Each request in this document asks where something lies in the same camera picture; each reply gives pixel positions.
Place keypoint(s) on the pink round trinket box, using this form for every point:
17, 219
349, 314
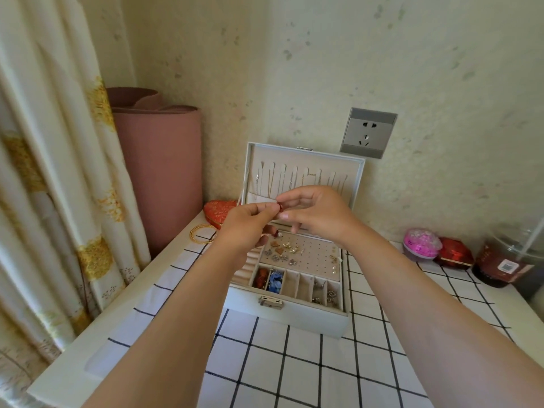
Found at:
421, 243

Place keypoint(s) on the person's left forearm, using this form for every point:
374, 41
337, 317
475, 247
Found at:
161, 344

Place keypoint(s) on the pile of mixed earrings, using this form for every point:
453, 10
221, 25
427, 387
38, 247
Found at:
318, 288

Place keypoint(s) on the person's left hand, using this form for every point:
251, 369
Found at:
242, 233

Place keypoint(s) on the white black-grid table cloth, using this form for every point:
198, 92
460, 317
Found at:
297, 365

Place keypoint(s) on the clear plastic drink cup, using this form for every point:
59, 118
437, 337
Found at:
501, 263

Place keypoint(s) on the pink rolled mat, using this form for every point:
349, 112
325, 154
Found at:
161, 174

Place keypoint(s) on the red-brown drop earring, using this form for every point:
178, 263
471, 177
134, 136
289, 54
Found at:
265, 272
259, 279

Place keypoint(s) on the grey wall socket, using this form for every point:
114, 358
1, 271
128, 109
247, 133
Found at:
367, 133

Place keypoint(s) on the person's right forearm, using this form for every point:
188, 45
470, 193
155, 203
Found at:
450, 335

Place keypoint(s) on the blue flower drop earring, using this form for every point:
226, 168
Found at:
274, 284
279, 276

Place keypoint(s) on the white wooden jewelry box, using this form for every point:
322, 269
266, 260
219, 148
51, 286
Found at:
297, 318

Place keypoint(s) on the red faceted gift box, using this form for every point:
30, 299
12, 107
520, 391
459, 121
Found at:
454, 251

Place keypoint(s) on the red heart-shaped box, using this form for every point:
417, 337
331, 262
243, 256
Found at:
216, 212

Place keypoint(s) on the thin gold bangle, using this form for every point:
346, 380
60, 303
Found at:
192, 235

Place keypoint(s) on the white drinking straw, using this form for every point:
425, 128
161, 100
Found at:
534, 235

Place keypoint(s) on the person's right hand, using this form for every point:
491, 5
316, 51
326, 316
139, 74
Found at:
327, 212

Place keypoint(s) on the cream gold floral curtain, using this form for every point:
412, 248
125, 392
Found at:
46, 186

